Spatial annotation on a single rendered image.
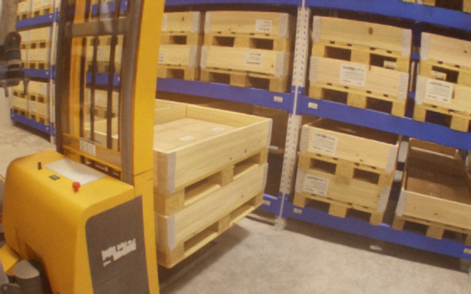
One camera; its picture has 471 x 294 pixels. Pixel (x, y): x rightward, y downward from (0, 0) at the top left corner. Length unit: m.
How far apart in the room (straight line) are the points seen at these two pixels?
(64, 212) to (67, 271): 0.26
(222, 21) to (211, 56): 0.34
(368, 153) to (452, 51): 1.07
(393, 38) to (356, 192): 1.25
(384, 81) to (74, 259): 2.31
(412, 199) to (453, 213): 0.39
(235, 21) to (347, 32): 0.99
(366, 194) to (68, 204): 2.16
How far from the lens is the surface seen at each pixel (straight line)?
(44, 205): 1.62
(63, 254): 1.53
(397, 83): 2.64
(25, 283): 1.81
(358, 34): 2.71
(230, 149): 2.18
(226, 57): 3.10
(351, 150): 2.72
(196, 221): 2.05
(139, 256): 1.74
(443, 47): 2.67
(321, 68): 2.75
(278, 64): 2.86
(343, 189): 2.83
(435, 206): 2.83
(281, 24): 2.88
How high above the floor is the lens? 1.49
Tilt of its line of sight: 15 degrees down
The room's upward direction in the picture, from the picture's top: 5 degrees clockwise
